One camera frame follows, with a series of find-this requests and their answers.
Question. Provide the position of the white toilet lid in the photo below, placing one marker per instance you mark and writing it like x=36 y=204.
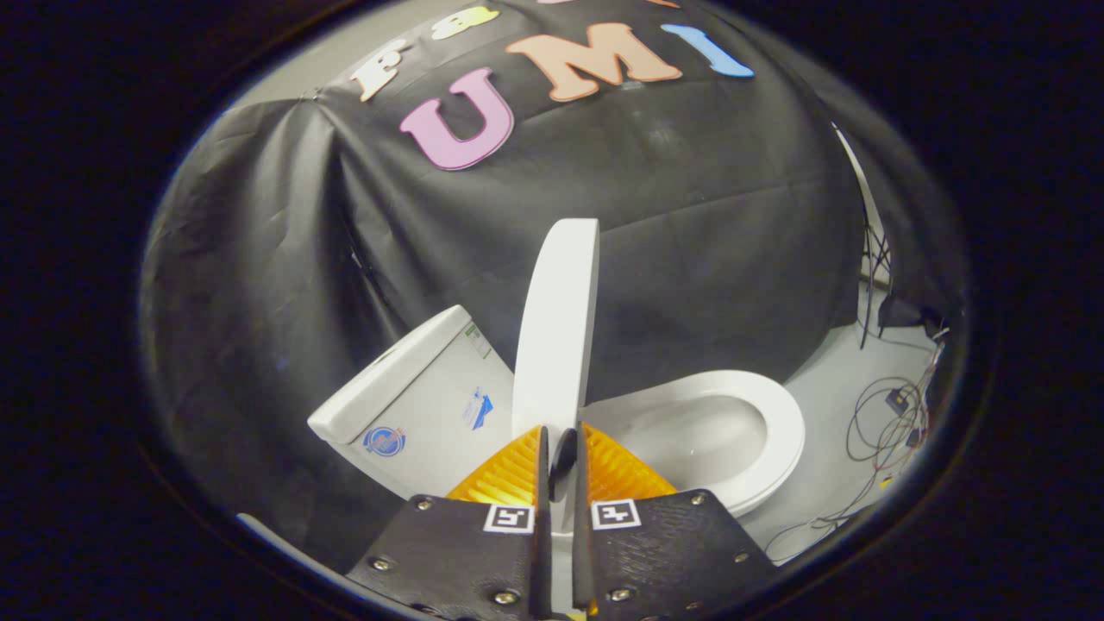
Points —
x=556 y=328

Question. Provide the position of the black backdrop cloth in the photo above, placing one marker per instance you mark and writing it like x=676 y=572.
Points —
x=673 y=216

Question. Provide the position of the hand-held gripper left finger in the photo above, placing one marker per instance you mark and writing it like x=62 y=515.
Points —
x=543 y=535

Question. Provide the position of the white toilet with tank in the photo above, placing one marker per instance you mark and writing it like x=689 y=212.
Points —
x=431 y=405

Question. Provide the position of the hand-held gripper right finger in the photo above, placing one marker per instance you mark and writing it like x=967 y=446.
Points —
x=580 y=535

